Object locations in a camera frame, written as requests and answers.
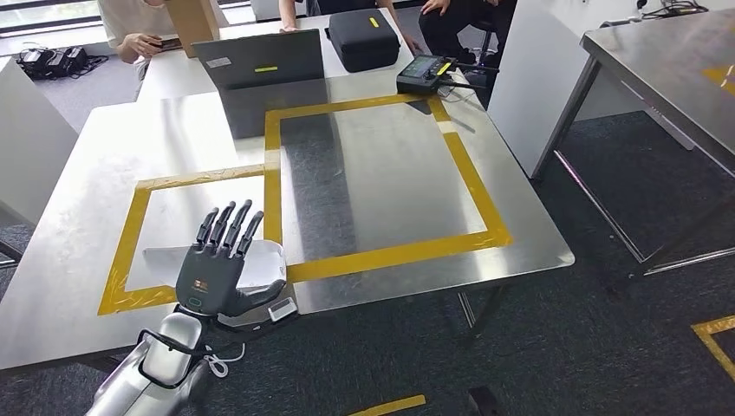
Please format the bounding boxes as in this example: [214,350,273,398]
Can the white plastic shell part scribbled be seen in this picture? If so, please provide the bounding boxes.
[142,239,287,292]

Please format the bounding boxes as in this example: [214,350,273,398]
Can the stainless steel workbench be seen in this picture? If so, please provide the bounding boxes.
[0,68,576,374]

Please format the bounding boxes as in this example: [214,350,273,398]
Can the black remote controller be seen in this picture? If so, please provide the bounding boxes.
[396,54,501,96]

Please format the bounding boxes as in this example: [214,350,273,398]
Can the person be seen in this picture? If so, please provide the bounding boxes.
[304,0,397,17]
[96,0,231,65]
[418,0,518,65]

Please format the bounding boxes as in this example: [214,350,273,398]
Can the grey laptop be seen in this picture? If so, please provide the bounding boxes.
[192,29,329,92]

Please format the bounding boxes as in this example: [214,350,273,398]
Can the black hard case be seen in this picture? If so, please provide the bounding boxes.
[325,8,402,74]

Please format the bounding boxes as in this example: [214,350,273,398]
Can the cardboard box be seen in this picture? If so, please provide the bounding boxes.
[165,0,221,59]

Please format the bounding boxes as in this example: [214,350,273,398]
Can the black power adapters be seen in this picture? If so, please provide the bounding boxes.
[16,45,110,81]

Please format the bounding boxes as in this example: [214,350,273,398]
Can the white panel table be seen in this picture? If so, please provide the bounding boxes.
[486,0,696,179]

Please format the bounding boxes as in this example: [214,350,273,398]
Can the white cabinet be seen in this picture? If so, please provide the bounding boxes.
[0,57,80,225]

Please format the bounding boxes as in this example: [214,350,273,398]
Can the stainless steel table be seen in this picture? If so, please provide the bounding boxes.
[530,8,735,276]

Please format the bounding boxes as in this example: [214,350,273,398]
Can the yellow floor tape square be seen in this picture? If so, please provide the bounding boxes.
[347,394,428,416]

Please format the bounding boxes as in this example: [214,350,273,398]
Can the black cable bundle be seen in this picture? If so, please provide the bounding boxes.
[600,0,710,29]

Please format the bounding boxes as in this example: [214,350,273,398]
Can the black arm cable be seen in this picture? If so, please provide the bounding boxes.
[136,328,243,392]

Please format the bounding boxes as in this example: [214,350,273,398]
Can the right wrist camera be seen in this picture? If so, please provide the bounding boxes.
[467,386,508,416]

